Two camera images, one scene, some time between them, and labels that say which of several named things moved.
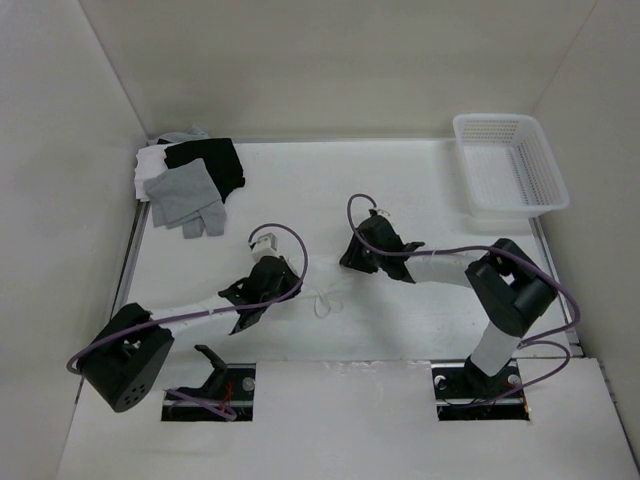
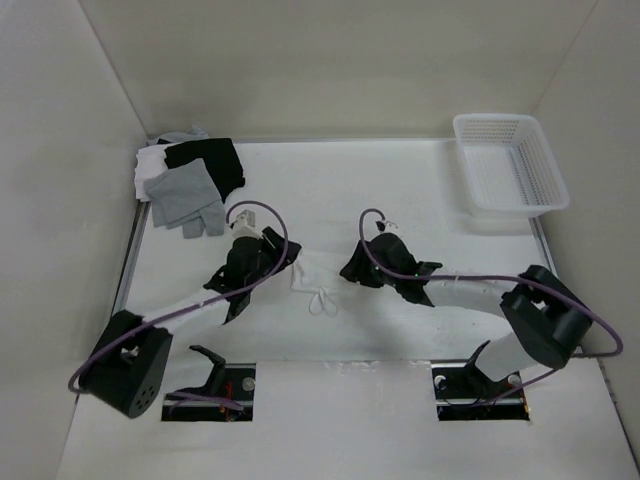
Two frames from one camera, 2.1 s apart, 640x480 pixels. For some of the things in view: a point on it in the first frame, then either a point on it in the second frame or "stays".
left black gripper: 292,283 → 271,240
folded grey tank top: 186,195 stays
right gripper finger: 356,257 → 362,268
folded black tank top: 220,157 stays
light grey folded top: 194,133 stays
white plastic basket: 510,168 stays
